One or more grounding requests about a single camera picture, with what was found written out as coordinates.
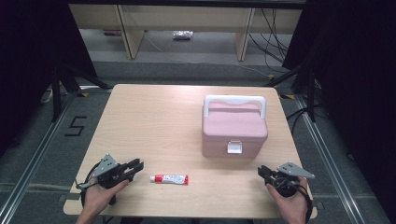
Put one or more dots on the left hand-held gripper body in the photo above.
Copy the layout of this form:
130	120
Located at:
106	169

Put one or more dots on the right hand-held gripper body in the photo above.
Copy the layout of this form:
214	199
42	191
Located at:
288	183

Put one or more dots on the red and white ointment tube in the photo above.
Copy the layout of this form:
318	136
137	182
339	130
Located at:
171	179

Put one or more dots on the pink storage box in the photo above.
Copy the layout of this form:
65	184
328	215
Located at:
233	127

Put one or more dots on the person's right hand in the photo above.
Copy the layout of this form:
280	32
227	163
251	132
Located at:
294	207

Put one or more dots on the person's left hand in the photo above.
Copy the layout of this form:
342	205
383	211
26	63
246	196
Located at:
98	199

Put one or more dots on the dark tape patch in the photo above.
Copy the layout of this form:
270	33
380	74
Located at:
318	205

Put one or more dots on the yellow and black floor tape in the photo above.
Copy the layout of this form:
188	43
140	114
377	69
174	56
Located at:
288	96
82	94

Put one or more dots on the black metal stand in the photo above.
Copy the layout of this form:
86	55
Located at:
56	93
311	93

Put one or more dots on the black curtain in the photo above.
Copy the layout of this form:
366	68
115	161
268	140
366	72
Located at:
31	62
358	77

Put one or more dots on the silver foil packet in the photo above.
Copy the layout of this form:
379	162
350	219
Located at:
182	34

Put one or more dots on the beige desk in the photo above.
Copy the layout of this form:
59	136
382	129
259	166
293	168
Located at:
186	18

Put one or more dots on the aluminium floor rail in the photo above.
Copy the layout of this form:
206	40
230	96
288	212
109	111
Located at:
37	155
330	161

